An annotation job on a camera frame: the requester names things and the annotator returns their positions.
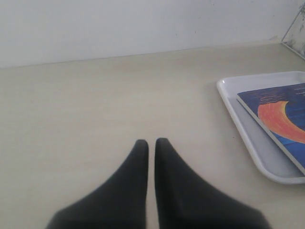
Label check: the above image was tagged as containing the white wire book rack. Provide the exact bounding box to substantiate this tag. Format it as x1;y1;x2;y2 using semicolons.
281;14;305;59

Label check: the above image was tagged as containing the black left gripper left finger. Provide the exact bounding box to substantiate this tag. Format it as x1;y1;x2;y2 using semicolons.
47;140;149;229

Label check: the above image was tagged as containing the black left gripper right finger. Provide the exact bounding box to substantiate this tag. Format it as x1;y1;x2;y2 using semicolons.
154;138;269;229

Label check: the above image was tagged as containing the white plastic tray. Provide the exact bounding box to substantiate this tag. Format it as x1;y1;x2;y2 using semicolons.
217;71;305;185

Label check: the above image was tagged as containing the dark blue cover book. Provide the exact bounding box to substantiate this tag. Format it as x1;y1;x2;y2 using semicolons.
237;83;305;173

